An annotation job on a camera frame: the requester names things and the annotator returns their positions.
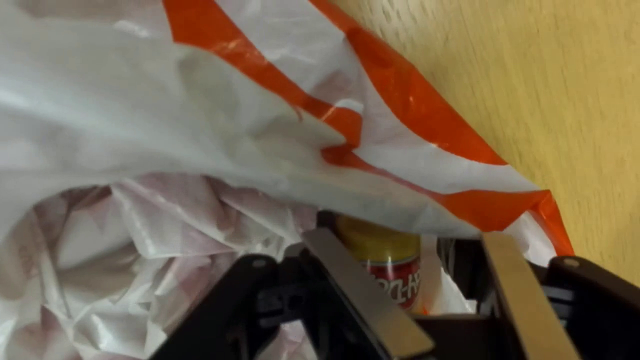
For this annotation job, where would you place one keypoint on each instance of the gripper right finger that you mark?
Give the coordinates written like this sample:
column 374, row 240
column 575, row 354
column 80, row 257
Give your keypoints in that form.
column 593, row 314

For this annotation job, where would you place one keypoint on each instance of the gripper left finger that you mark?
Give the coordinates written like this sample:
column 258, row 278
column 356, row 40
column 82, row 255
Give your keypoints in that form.
column 340, row 309

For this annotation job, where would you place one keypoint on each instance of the yellow container red label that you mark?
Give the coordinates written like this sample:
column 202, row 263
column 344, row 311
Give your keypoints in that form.
column 388, row 255

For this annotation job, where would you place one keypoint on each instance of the white orange plastic bag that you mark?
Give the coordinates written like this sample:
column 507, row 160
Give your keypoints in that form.
column 145, row 145

